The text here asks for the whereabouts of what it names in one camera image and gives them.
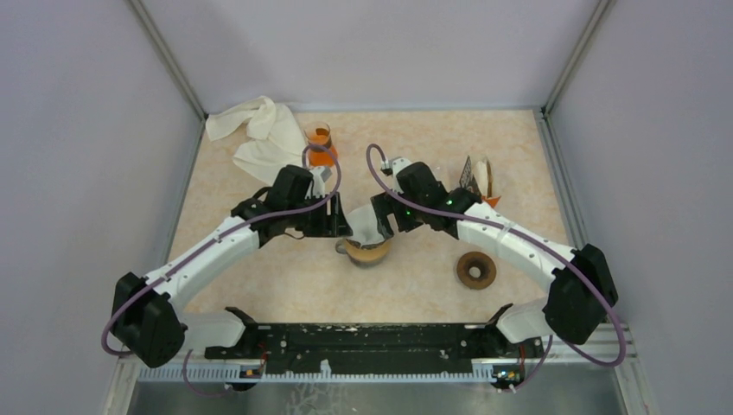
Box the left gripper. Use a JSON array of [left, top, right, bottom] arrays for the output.
[[286, 190, 353, 237]]

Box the orange glass flask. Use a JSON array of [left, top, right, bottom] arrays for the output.
[[303, 121, 338, 167]]

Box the orange coffee filter box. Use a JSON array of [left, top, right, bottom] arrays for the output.
[[459, 156, 501, 208]]

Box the light wooden dripper ring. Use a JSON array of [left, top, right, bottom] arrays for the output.
[[343, 237, 392, 259]]

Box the white paper coffee filter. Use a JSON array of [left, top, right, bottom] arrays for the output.
[[346, 204, 387, 246]]

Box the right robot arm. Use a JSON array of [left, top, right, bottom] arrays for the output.
[[382, 157, 618, 356]]

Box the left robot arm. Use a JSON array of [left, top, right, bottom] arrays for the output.
[[102, 165, 352, 368]]

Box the white cloth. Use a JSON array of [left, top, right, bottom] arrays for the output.
[[206, 96, 306, 185]]

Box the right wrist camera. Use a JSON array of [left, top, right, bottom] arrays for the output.
[[380, 157, 411, 176]]

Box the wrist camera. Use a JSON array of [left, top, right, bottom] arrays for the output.
[[310, 166, 332, 198], [380, 157, 411, 176]]

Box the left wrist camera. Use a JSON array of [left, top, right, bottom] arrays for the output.
[[310, 166, 332, 198]]

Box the dark wooden ring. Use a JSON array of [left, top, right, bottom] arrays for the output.
[[456, 251, 498, 291]]

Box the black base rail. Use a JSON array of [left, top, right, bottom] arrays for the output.
[[205, 323, 520, 375]]

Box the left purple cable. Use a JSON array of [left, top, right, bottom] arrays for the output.
[[100, 143, 343, 400]]

